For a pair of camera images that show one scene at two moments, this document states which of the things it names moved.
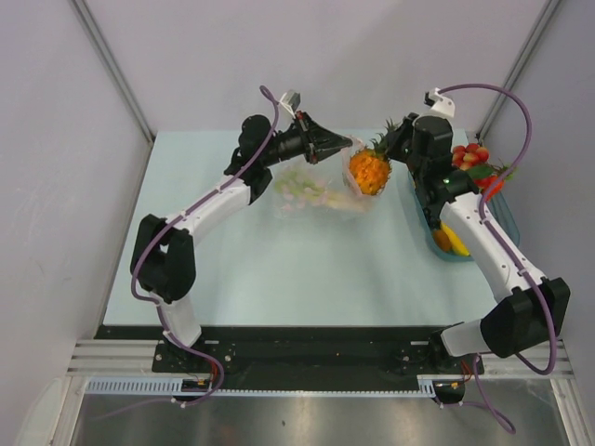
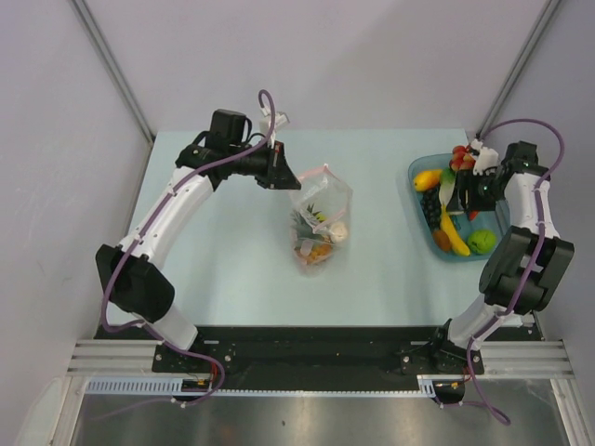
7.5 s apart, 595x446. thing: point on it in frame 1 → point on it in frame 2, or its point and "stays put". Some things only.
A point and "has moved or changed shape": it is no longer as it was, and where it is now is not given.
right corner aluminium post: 527,49 stays put
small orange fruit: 442,241 stays put
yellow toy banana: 456,242 stays put
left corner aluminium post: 84,11 stays put
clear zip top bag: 306,190 has moved or changed shape
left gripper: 315,141 → 277,175
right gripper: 396,137 → 467,180
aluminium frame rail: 113,358 stays put
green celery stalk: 298,185 → 305,230
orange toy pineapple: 370,166 → 311,245
